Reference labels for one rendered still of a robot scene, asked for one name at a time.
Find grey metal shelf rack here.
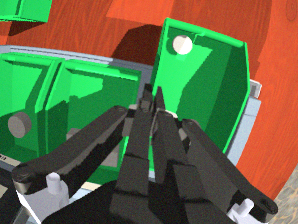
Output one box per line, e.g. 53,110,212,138
0,45,262,204

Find white round disc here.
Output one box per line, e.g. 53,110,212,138
172,35,192,54

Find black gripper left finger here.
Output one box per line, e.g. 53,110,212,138
11,83,154,224

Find green bin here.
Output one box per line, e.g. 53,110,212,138
0,0,52,22
150,18,250,153
45,59,141,185
0,52,65,163

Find small beige block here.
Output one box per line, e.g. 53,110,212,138
66,128,80,140

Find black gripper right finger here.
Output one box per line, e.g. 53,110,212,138
149,86,278,224

